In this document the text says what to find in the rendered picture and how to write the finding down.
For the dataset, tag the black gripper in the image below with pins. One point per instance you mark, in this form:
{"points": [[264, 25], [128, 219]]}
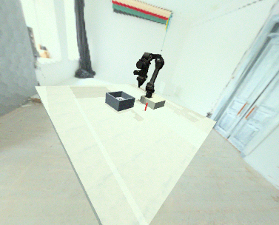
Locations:
{"points": [[142, 77]]}

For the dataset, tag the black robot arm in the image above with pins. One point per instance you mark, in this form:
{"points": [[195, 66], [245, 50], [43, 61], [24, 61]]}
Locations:
{"points": [[144, 63]]}

